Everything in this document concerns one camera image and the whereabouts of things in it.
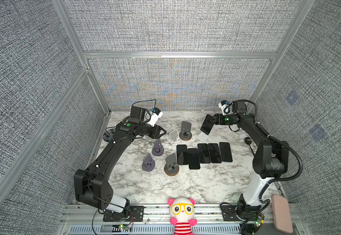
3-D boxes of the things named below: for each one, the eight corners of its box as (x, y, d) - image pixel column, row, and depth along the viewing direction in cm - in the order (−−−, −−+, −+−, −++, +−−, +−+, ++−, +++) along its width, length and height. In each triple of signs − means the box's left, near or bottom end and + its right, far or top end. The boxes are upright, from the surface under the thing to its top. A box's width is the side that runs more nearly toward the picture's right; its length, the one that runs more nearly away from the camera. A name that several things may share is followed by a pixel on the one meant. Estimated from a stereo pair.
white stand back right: (203, 142, 103) (204, 139, 100) (196, 137, 106) (197, 134, 103) (209, 136, 106) (210, 133, 103) (203, 132, 109) (204, 129, 106)
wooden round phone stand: (166, 177, 87) (165, 168, 77) (163, 166, 92) (162, 156, 81) (178, 174, 88) (179, 165, 78) (174, 163, 93) (175, 153, 82)
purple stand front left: (143, 170, 90) (141, 162, 82) (149, 161, 94) (147, 152, 86) (150, 173, 89) (148, 166, 80) (156, 164, 93) (155, 156, 84)
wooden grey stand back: (179, 140, 104) (180, 129, 94) (178, 132, 109) (179, 120, 98) (189, 140, 104) (191, 129, 94) (188, 132, 109) (190, 120, 98)
